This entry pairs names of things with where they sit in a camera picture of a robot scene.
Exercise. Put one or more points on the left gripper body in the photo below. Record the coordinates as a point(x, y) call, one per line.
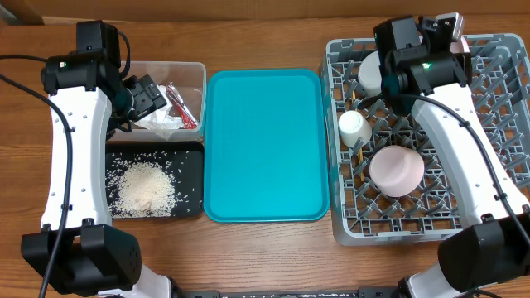
point(146, 99)

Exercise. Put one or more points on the grey dishwasher rack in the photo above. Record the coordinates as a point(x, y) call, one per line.
point(361, 214)

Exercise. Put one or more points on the white tissue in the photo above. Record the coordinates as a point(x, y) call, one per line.
point(161, 118)

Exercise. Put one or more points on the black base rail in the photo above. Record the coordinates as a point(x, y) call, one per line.
point(362, 292)

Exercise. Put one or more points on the black plastic tray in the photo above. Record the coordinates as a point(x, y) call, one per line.
point(190, 165)

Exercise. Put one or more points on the clear plastic bin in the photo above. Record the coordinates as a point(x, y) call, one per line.
point(189, 79)

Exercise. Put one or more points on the large white plate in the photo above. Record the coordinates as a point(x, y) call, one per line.
point(460, 46)

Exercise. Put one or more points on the red sauce packet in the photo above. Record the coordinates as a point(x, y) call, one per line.
point(187, 117)

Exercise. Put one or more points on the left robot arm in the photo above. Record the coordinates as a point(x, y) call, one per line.
point(78, 251)

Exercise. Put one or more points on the white cup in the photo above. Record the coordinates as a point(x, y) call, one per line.
point(352, 127)

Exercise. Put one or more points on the grey bowl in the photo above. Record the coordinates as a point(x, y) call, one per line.
point(369, 75)

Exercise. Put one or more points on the rice pile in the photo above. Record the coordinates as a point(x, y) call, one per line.
point(145, 192)

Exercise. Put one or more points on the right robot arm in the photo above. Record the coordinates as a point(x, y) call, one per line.
point(423, 76)

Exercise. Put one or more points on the small pink plate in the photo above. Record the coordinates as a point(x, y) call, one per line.
point(396, 171)

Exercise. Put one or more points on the teal serving tray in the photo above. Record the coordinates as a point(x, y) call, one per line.
point(265, 147)

